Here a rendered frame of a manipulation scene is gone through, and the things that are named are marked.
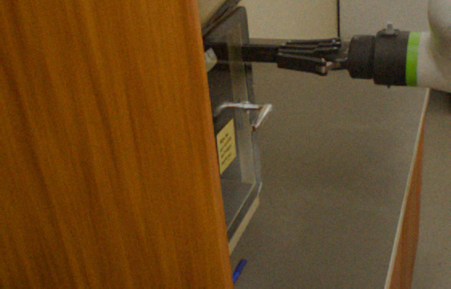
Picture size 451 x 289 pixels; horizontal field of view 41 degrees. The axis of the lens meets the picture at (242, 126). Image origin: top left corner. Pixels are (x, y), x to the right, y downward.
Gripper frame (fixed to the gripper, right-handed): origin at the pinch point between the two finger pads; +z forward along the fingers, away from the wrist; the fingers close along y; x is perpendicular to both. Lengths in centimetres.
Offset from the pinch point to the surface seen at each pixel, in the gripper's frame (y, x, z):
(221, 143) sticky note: 14.0, 11.5, 3.6
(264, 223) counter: 1.9, 36.9, 1.6
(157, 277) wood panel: 35.3, 24.0, 7.4
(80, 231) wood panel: 35.3, 17.2, 19.8
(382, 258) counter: 7.5, 37.0, -23.4
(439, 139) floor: -212, 131, -24
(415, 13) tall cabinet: -284, 82, -2
